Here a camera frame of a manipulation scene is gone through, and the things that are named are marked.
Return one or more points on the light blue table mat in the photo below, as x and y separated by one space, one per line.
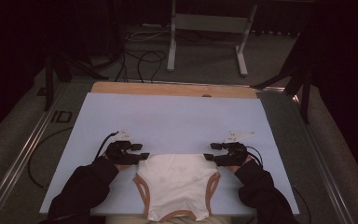
174 121

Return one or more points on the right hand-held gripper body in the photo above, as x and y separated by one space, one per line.
236 136

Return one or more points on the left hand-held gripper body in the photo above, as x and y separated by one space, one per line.
124 135

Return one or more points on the person's right hand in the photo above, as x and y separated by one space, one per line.
234 157

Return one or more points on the person's left hand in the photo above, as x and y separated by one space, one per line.
119 157

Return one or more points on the metal floor rail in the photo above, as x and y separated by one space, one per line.
18 161
326 174

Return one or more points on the black tripod stand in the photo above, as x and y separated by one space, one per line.
305 99
48 84

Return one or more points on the white metal stand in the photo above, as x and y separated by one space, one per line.
211 23

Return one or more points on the white baby bodysuit brown trim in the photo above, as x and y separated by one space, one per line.
175 183

